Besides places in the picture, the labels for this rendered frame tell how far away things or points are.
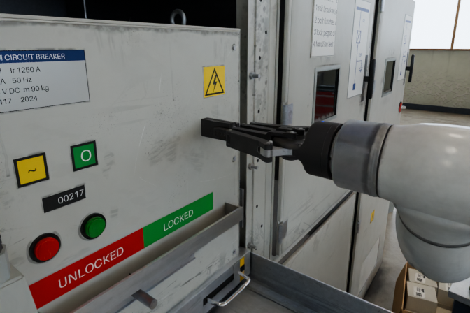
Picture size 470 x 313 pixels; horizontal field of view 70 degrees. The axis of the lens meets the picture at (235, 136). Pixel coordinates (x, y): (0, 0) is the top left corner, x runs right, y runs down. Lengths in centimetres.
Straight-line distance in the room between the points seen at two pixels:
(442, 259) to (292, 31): 51
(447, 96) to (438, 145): 798
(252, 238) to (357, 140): 47
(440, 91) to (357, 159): 798
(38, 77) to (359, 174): 37
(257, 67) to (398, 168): 39
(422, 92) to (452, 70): 67
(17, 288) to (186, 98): 33
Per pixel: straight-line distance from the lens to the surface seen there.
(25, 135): 42
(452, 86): 834
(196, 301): 69
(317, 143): 43
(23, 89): 41
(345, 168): 42
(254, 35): 69
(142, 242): 55
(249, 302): 79
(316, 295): 77
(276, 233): 89
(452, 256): 50
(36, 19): 42
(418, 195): 40
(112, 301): 50
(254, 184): 76
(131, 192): 50
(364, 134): 42
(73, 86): 43
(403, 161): 39
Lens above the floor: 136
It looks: 15 degrees down
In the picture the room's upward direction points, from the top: straight up
